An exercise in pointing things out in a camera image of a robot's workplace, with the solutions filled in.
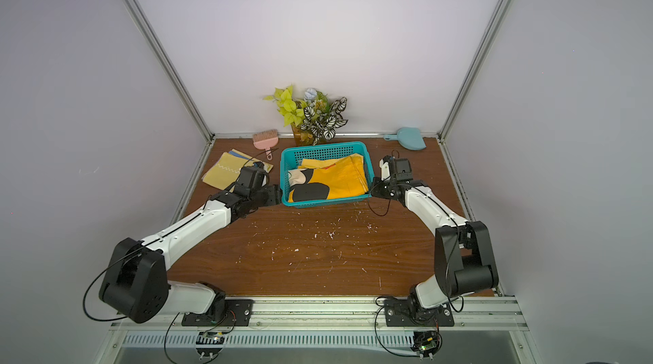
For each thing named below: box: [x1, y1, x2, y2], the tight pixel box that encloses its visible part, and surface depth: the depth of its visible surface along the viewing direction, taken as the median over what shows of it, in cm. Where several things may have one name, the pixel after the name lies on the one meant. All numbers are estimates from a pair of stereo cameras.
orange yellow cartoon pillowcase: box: [287, 153, 369, 203], surface depth 96 cm
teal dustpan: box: [383, 126, 427, 151], surface depth 121 cm
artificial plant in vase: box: [263, 84, 348, 146], surface depth 97 cm
